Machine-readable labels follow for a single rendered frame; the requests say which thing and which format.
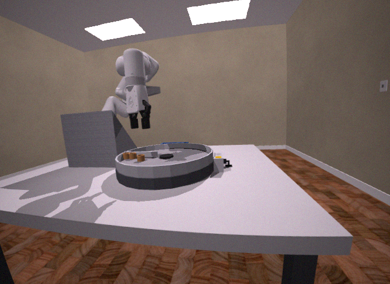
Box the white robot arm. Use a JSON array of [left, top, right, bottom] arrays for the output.
[[102, 49, 161, 118]]

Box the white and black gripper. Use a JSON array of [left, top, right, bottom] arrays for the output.
[[126, 84, 151, 129]]

